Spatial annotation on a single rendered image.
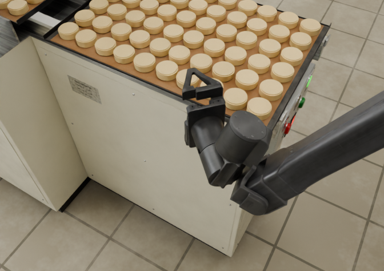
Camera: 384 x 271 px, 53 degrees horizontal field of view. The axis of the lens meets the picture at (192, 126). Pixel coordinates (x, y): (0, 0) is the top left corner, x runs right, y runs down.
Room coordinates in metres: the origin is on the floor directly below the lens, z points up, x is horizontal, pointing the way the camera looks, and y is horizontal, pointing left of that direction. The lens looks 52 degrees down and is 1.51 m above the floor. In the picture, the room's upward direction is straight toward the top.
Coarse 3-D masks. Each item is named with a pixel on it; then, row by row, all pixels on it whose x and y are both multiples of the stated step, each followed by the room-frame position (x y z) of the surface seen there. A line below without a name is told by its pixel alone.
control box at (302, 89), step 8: (312, 64) 0.74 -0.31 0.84; (312, 72) 0.72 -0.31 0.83; (304, 80) 0.68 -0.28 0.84; (304, 88) 0.68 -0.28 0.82; (296, 96) 0.63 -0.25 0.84; (304, 96) 0.72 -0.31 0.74; (288, 104) 0.60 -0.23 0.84; (288, 112) 0.58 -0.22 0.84; (296, 112) 0.66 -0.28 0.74; (280, 128) 0.54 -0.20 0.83; (280, 136) 0.56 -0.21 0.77; (272, 144) 0.54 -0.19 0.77; (272, 152) 0.53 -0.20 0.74
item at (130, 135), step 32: (64, 64) 0.80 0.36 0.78; (96, 64) 0.74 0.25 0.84; (64, 96) 0.83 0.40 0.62; (96, 96) 0.75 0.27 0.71; (128, 96) 0.69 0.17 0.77; (160, 96) 0.64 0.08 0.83; (96, 128) 0.77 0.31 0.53; (128, 128) 0.70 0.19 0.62; (160, 128) 0.64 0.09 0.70; (96, 160) 0.80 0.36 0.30; (128, 160) 0.72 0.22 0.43; (160, 160) 0.65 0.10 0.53; (192, 160) 0.59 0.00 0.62; (128, 192) 0.74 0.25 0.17; (160, 192) 0.66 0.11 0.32; (192, 192) 0.59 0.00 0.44; (224, 192) 0.54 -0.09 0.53; (192, 224) 0.59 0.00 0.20; (224, 224) 0.53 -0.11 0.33
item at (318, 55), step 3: (327, 36) 0.76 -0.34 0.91; (324, 39) 0.76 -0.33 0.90; (327, 39) 0.75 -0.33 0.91; (324, 42) 0.75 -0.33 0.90; (327, 42) 0.76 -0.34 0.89; (321, 45) 0.75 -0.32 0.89; (324, 45) 0.75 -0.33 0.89; (318, 48) 0.75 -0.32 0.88; (321, 48) 0.75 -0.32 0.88; (318, 51) 0.75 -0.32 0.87; (321, 51) 0.75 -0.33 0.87; (315, 54) 0.75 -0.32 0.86; (318, 54) 0.75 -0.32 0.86; (321, 54) 0.77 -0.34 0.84; (315, 57) 0.75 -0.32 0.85; (318, 57) 0.75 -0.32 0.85
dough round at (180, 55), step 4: (172, 48) 0.70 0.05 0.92; (176, 48) 0.70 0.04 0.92; (180, 48) 0.70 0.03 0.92; (184, 48) 0.70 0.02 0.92; (172, 52) 0.69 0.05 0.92; (176, 52) 0.69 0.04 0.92; (180, 52) 0.69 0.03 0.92; (184, 52) 0.69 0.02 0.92; (188, 52) 0.69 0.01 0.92; (172, 56) 0.67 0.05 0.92; (176, 56) 0.67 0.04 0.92; (180, 56) 0.67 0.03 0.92; (184, 56) 0.67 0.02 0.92; (188, 56) 0.67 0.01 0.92; (172, 60) 0.67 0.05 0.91; (176, 60) 0.66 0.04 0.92; (180, 60) 0.66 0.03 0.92; (184, 60) 0.67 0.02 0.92; (188, 60) 0.67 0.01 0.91; (180, 64) 0.66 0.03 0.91
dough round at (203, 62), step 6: (198, 54) 0.68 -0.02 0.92; (204, 54) 0.68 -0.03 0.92; (192, 60) 0.66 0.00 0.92; (198, 60) 0.66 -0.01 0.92; (204, 60) 0.66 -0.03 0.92; (210, 60) 0.66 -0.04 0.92; (192, 66) 0.64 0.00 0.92; (198, 66) 0.64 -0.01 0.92; (204, 66) 0.64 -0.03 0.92; (210, 66) 0.65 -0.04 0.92; (204, 72) 0.64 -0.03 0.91
